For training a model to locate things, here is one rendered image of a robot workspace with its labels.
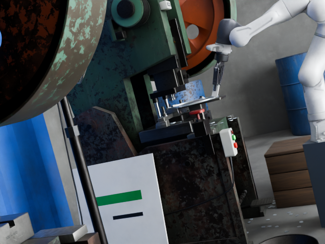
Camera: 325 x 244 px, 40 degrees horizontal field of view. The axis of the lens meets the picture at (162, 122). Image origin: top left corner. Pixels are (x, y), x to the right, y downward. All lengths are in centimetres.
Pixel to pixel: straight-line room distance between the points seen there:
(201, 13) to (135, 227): 136
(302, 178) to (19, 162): 179
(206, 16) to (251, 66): 297
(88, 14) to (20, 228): 54
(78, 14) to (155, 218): 149
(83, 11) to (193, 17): 182
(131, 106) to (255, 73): 348
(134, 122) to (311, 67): 96
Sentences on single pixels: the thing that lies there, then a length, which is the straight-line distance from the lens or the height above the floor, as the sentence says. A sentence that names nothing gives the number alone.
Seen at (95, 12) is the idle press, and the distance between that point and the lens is 120.
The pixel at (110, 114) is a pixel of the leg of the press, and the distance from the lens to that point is 245.
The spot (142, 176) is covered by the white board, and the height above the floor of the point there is 48.
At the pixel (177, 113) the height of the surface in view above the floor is 75.
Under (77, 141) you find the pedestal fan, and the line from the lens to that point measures 184.
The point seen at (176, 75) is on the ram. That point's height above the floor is 95.
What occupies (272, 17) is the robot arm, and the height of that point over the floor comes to 110.
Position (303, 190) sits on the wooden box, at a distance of 289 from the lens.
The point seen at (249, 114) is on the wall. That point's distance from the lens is 587.
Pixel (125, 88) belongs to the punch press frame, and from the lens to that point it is 248.
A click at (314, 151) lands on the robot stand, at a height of 41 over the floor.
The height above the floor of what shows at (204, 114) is 70.
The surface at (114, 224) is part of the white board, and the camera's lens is 251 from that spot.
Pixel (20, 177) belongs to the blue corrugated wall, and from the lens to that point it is 311.
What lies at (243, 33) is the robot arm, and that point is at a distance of 231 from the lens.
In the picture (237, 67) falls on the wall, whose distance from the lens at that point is 583.
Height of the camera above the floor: 92
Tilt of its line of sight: 5 degrees down
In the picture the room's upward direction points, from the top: 14 degrees counter-clockwise
